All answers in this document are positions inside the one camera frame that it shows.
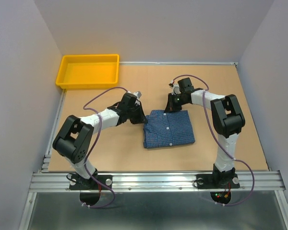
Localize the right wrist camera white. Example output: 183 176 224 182
169 80 180 95

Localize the aluminium mounting rail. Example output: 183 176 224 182
28 154 288 192

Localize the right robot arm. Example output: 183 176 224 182
165 74 245 188

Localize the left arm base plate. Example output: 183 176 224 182
66 173 113 191

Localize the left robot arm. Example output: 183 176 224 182
52 91 147 189

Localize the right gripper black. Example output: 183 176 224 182
164 92 187 114

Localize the blue plaid long sleeve shirt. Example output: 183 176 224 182
144 110 195 149

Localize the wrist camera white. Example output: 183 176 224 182
128 91 142 100
169 80 180 95

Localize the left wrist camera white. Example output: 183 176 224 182
128 91 142 100

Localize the yellow plastic bin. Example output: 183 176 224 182
55 54 120 90

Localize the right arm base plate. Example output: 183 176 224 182
193 174 240 190

